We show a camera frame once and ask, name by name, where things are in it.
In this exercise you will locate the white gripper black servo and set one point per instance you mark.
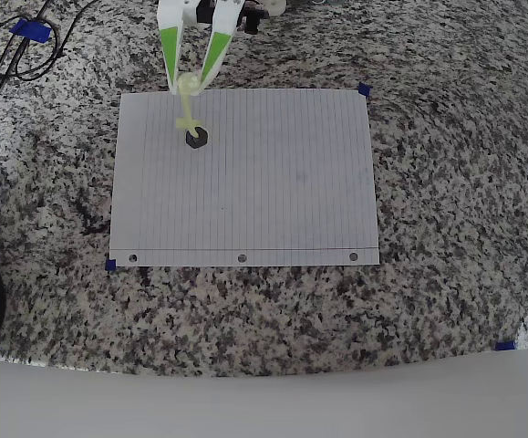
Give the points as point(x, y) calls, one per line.
point(190, 14)

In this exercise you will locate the black hex nut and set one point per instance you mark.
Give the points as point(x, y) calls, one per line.
point(199, 145)

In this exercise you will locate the large blue tape strip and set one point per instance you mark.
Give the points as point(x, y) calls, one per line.
point(31, 30)

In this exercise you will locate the lined paper sheet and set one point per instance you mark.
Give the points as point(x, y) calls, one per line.
point(245, 205)

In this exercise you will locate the blue tape piece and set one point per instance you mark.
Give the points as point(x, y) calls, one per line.
point(365, 90)
point(505, 346)
point(110, 264)

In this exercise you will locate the white backdrop board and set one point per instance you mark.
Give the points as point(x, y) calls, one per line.
point(263, 401)

